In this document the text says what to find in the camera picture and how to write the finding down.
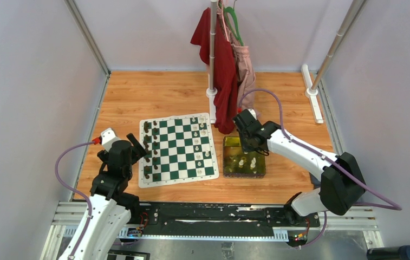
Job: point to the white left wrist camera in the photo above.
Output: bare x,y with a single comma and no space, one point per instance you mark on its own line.
108,137

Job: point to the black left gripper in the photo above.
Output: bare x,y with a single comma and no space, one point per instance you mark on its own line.
137,150

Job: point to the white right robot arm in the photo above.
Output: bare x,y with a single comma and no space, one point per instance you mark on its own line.
341,181

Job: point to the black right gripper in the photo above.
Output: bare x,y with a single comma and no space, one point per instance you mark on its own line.
246,148

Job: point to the white rack foot right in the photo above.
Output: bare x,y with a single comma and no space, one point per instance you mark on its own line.
312,95

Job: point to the pink hanging garment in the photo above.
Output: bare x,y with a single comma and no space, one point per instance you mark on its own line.
245,74

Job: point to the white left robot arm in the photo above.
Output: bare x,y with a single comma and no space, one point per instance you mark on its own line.
109,207

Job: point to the yellow tray of white pieces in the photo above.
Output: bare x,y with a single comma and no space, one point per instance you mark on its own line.
233,154

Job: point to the green white chess board mat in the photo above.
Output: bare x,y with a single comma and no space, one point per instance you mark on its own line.
171,156

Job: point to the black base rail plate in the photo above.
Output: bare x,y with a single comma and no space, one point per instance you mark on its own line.
217,220

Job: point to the red hanging garment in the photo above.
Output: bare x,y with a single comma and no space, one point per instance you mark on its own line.
225,78

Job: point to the white clothes rack pole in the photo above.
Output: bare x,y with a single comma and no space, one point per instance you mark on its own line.
212,91

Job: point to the green clothes hanger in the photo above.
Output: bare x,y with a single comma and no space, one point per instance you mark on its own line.
231,20

